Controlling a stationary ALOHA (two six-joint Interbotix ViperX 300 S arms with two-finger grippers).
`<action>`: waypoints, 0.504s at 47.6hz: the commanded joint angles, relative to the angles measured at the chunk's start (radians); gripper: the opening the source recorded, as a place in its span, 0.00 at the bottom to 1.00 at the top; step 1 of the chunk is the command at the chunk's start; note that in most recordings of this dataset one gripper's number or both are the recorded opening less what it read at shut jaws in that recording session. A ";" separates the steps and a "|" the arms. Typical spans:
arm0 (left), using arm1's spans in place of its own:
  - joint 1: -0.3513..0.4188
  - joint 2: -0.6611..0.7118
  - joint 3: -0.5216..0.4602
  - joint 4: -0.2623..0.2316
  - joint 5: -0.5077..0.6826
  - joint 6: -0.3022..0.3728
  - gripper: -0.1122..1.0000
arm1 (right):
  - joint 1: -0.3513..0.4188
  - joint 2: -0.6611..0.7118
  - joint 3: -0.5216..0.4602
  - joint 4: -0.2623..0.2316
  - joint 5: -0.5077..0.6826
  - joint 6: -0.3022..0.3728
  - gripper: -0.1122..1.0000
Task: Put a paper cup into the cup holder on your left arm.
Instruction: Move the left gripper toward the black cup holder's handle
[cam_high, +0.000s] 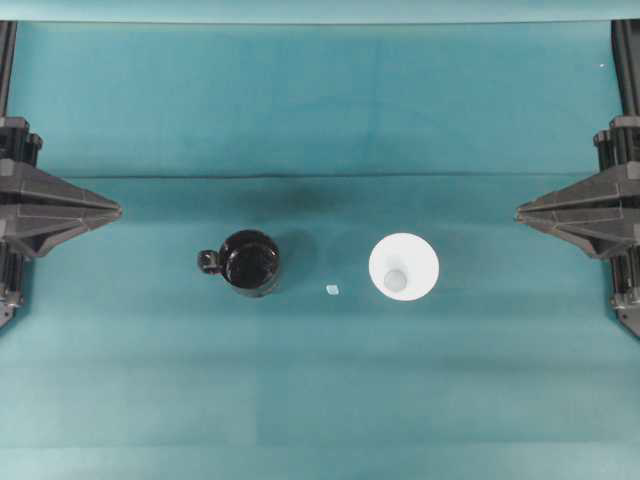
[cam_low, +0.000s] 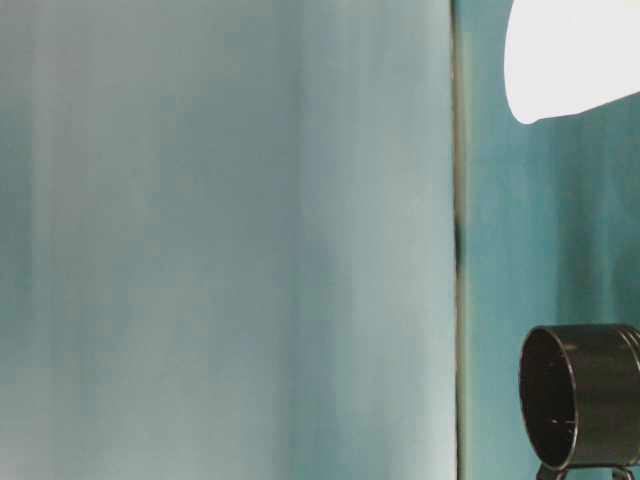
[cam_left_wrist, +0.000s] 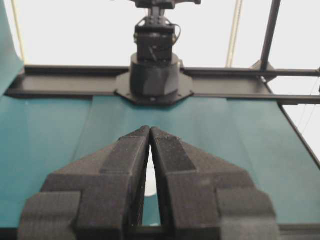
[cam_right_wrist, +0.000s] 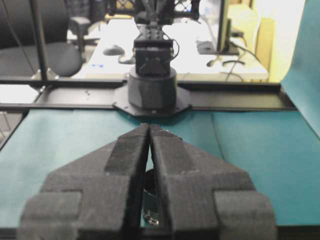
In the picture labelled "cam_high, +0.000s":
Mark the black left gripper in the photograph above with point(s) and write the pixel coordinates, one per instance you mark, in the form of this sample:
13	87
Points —
35	230

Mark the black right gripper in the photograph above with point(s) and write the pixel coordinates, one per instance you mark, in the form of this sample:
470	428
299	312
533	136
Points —
601	233

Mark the white paper cup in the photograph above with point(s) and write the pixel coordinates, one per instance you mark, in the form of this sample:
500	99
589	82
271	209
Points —
404	267

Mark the black cup holder with handle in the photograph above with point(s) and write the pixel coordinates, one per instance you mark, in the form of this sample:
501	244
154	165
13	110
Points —
248	260

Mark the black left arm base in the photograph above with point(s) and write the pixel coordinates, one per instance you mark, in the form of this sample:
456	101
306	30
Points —
12	273

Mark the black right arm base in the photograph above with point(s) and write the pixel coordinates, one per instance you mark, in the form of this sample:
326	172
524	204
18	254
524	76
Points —
625	279

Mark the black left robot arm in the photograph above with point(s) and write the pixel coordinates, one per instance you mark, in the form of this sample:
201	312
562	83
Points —
8	42

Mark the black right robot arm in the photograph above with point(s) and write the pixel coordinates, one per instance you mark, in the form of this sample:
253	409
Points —
625	44

